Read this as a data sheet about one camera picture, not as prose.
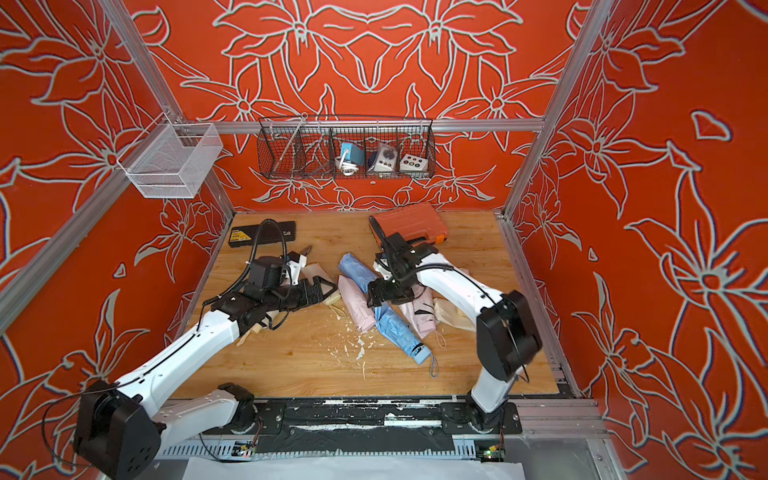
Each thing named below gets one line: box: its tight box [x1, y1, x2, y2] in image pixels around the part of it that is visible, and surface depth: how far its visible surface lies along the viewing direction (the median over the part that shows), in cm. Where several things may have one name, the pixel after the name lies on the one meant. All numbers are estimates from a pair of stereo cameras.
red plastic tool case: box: [369, 202, 449, 248], surface depth 116 cm
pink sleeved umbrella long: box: [337, 275, 376, 331], surface depth 91 cm
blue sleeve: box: [338, 253, 379, 293], surface depth 100 cm
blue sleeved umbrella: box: [374, 303, 431, 365], surface depth 85 cm
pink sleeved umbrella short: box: [412, 284, 447, 348], surface depth 89 cm
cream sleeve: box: [433, 298, 476, 331], surface depth 91 cm
